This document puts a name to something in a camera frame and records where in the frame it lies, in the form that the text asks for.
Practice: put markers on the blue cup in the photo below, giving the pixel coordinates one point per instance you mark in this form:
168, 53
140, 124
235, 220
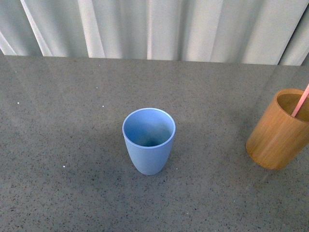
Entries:
149, 135

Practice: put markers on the pink chopstick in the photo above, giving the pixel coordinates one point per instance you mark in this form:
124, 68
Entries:
301, 101

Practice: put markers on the white curtain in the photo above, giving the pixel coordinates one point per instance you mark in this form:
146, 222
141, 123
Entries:
234, 31

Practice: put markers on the bamboo chopstick holder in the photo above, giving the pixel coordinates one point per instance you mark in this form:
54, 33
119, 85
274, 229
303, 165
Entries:
278, 137

